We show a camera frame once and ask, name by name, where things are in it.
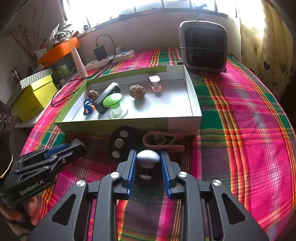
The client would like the brown walnut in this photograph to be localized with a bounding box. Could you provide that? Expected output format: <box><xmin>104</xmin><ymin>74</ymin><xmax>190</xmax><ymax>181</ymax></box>
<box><xmin>129</xmin><ymin>84</ymin><xmax>145</xmax><ymax>99</ymax></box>
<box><xmin>87</xmin><ymin>89</ymin><xmax>100</xmax><ymax>102</ymax></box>

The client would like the white power strip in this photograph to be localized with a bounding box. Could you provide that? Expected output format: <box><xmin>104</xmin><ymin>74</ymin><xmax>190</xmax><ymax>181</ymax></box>
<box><xmin>85</xmin><ymin>50</ymin><xmax>135</xmax><ymax>71</ymax></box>

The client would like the blue orange small toy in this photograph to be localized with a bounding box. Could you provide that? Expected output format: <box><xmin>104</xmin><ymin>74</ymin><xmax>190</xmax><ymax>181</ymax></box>
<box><xmin>83</xmin><ymin>98</ymin><xmax>96</xmax><ymax>116</ymax></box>

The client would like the yellow box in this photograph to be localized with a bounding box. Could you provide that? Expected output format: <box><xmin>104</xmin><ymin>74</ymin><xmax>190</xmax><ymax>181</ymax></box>
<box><xmin>12</xmin><ymin>75</ymin><xmax>57</xmax><ymax>122</ymax></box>

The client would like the striped white box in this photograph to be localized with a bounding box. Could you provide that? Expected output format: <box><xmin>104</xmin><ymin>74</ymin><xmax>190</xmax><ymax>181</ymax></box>
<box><xmin>20</xmin><ymin>68</ymin><xmax>53</xmax><ymax>89</ymax></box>

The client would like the black charger cable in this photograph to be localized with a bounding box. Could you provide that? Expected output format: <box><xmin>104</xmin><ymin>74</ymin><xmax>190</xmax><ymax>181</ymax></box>
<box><xmin>51</xmin><ymin>34</ymin><xmax>117</xmax><ymax>107</ymax></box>

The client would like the person's left hand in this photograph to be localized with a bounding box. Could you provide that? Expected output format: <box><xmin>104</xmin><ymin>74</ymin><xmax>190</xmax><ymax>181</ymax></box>
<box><xmin>1</xmin><ymin>195</ymin><xmax>41</xmax><ymax>226</ymax></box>

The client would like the black rectangular speaker device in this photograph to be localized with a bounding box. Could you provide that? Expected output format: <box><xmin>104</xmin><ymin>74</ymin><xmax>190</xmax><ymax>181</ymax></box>
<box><xmin>94</xmin><ymin>82</ymin><xmax>121</xmax><ymax>114</ymax></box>

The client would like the yellow curtain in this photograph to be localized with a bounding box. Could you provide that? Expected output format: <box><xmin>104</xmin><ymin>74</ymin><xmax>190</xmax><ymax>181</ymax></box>
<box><xmin>238</xmin><ymin>1</ymin><xmax>295</xmax><ymax>100</ymax></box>

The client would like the grey portable heater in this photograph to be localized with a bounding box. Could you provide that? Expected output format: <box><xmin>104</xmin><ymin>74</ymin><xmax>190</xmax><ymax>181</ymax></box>
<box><xmin>179</xmin><ymin>18</ymin><xmax>228</xmax><ymax>73</ymax></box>

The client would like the green and white shallow box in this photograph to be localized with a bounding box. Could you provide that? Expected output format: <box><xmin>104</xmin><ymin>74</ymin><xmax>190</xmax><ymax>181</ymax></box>
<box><xmin>55</xmin><ymin>65</ymin><xmax>202</xmax><ymax>136</ymax></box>

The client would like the white mushroom suction hook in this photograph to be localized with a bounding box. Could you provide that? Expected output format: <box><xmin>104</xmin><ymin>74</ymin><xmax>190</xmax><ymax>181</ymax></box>
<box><xmin>137</xmin><ymin>150</ymin><xmax>161</xmax><ymax>180</ymax></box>

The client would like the pink rubber band loop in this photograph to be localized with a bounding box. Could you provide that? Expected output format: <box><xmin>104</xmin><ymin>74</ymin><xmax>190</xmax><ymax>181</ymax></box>
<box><xmin>142</xmin><ymin>131</ymin><xmax>185</xmax><ymax>153</ymax></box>

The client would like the black round disc with buttons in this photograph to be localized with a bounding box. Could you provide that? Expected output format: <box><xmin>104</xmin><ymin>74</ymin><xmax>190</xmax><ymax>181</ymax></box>
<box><xmin>107</xmin><ymin>126</ymin><xmax>144</xmax><ymax>163</ymax></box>

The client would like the orange tray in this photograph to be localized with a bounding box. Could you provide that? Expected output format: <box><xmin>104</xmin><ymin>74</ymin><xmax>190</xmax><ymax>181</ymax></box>
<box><xmin>37</xmin><ymin>37</ymin><xmax>80</xmax><ymax>68</ymax></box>

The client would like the black charger adapter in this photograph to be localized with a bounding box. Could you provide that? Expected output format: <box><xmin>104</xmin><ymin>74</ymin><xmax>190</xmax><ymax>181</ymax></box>
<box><xmin>93</xmin><ymin>45</ymin><xmax>107</xmax><ymax>61</ymax></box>

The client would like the pink mushroom suction hook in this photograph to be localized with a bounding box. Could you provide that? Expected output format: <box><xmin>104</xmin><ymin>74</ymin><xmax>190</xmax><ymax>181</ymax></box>
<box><xmin>149</xmin><ymin>75</ymin><xmax>162</xmax><ymax>93</ymax></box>

